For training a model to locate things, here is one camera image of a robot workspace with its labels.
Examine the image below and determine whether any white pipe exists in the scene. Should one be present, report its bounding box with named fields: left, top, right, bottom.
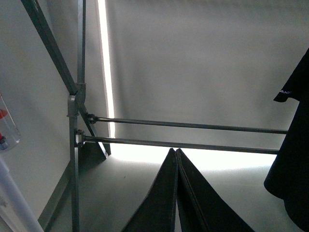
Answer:
left=0, top=157, right=43, bottom=232

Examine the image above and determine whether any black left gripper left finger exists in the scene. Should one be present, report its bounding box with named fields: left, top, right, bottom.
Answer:
left=122, top=148, right=179, bottom=232

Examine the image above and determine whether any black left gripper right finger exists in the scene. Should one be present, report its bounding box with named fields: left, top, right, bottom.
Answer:
left=176, top=149, right=253, bottom=232

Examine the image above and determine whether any black t-shirt with print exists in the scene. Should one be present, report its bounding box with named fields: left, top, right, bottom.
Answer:
left=264, top=53, right=309, bottom=232

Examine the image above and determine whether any grey metal clothes rack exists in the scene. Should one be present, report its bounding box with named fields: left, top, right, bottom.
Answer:
left=22, top=0, right=278, bottom=232

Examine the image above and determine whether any clear bottle with red parts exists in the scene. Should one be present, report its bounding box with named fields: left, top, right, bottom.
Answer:
left=0, top=95, right=21, bottom=153

